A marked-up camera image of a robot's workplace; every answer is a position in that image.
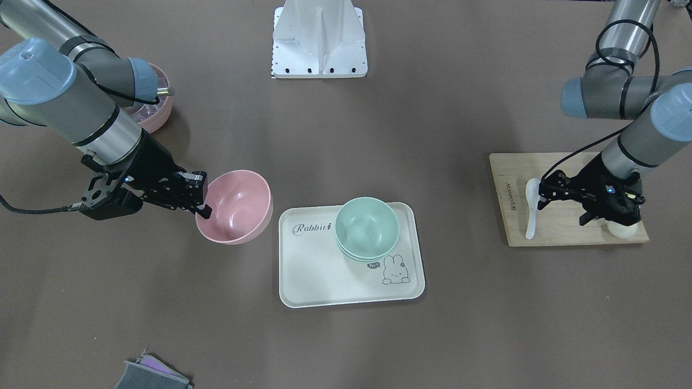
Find grey and purple cloths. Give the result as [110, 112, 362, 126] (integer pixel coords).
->
[115, 352, 193, 388]

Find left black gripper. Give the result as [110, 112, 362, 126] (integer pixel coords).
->
[537, 155, 646, 226]

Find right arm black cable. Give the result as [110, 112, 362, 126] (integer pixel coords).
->
[0, 54, 163, 214]

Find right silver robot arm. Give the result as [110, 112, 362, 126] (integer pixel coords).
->
[2, 1, 212, 220]

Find large pink bowl with glassware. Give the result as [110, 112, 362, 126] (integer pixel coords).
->
[124, 95, 173, 134]

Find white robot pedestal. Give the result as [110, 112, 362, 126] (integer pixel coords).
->
[270, 1, 368, 79]

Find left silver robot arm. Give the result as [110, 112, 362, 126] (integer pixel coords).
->
[534, 1, 691, 226]

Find white toy bun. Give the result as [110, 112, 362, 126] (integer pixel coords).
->
[605, 220, 638, 239]

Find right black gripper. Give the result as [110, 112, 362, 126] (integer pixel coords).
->
[80, 132, 212, 220]

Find white ceramic spoon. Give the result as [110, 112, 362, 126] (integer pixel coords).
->
[525, 178, 541, 240]

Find wooden cutting board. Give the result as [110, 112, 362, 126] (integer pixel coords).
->
[489, 152, 649, 247]

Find white rabbit tray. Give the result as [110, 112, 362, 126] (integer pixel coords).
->
[278, 202, 425, 308]

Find green bowl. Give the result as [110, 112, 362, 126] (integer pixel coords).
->
[334, 197, 401, 263]

